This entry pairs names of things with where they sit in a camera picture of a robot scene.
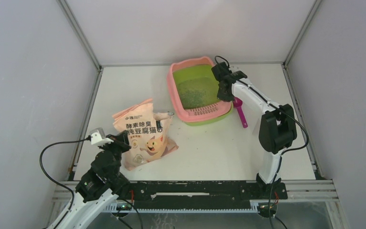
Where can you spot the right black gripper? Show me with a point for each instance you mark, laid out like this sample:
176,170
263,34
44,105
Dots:
222,96

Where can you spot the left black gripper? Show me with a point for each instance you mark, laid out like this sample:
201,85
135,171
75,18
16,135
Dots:
120,139

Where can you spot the magenta plastic scoop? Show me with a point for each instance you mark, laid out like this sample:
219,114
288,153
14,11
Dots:
237,103

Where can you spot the cat litter bag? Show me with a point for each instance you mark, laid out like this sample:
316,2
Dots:
147,133

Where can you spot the pink green litter box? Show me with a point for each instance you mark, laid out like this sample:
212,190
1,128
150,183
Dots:
188,70

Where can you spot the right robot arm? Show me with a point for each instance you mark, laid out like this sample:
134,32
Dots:
276,130

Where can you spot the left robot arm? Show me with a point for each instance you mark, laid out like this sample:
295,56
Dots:
99,186

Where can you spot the green litter granules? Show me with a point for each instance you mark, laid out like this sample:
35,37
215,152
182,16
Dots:
198,92

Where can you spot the torn white bag strip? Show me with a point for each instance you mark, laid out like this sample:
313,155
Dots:
256,129

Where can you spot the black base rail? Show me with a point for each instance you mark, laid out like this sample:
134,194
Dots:
200,195

